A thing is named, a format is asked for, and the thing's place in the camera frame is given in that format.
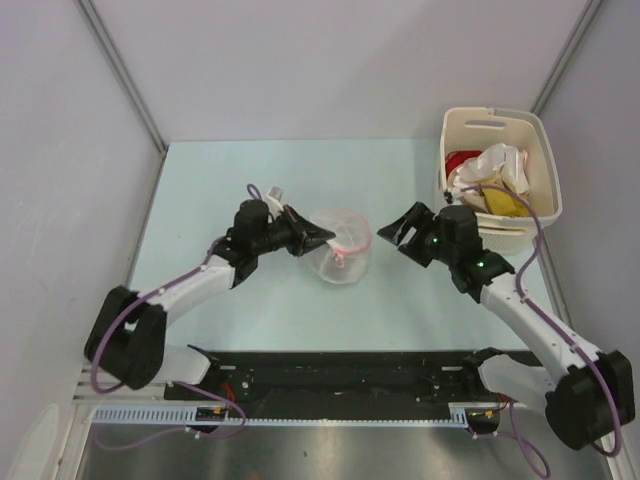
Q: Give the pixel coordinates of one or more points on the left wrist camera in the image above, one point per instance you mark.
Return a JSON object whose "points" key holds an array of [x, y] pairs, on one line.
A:
{"points": [[274, 200]]}

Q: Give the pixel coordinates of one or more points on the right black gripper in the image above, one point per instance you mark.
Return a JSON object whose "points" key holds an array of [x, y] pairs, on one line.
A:
{"points": [[419, 217]]}

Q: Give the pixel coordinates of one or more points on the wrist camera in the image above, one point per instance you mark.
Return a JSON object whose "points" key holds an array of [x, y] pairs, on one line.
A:
{"points": [[453, 195], [274, 200]]}

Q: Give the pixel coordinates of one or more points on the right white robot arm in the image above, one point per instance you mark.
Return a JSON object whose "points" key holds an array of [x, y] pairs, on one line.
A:
{"points": [[584, 393]]}

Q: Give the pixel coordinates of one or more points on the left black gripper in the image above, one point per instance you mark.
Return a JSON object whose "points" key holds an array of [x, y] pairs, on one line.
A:
{"points": [[304, 236]]}

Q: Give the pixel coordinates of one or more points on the white crumpled garment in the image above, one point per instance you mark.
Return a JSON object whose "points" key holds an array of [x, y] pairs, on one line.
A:
{"points": [[498, 164]]}

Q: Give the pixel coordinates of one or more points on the white mesh laundry bag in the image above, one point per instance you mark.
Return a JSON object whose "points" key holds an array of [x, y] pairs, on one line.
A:
{"points": [[345, 258]]}

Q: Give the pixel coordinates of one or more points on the red garment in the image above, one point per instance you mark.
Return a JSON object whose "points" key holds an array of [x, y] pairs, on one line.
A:
{"points": [[457, 158]]}

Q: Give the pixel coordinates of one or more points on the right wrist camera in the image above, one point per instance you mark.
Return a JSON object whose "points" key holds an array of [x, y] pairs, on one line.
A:
{"points": [[453, 195]]}

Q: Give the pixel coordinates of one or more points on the cream plastic laundry basket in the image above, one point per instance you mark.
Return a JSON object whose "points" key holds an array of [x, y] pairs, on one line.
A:
{"points": [[477, 128]]}

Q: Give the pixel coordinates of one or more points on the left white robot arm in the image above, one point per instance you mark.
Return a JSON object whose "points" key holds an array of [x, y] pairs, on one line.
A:
{"points": [[127, 344]]}

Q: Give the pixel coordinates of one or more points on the white slotted cable duct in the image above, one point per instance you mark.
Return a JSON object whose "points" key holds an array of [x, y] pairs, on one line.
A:
{"points": [[182, 415]]}

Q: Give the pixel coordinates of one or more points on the yellow garment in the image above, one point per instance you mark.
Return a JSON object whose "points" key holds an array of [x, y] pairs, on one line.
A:
{"points": [[500, 201]]}

